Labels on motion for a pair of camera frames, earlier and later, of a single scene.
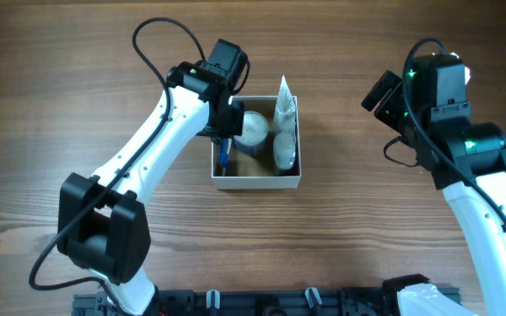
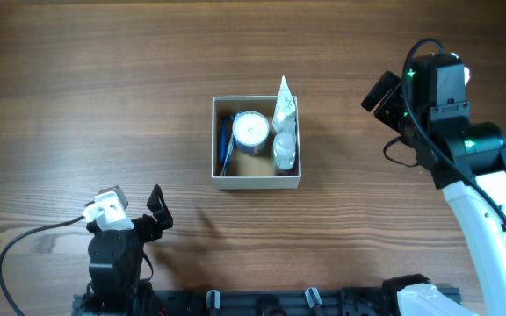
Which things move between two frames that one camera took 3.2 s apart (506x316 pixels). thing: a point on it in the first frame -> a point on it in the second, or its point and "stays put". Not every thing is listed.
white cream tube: x=284 y=118 stays put
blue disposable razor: x=221 y=156 stays put
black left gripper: x=234 y=124 -> x=152 y=230
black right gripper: x=385 y=111 stays put
